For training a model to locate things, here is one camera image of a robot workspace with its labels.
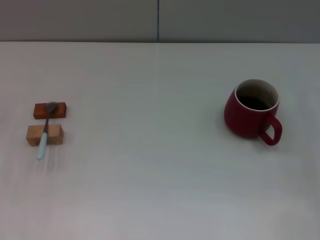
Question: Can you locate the red ceramic cup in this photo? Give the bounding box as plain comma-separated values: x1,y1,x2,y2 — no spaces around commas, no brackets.
223,78,283,147

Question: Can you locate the blue handled metal spoon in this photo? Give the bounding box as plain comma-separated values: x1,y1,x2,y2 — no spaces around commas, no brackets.
36,101,58,161

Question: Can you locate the dark coffee liquid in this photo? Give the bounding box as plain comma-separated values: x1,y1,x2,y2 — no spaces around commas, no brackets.
236,95,272,111

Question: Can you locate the dark reddish wooden block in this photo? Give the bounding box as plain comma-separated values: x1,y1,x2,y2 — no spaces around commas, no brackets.
32,101,68,120

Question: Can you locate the light wooden block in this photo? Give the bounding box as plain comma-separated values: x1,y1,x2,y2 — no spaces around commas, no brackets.
25,123,65,147

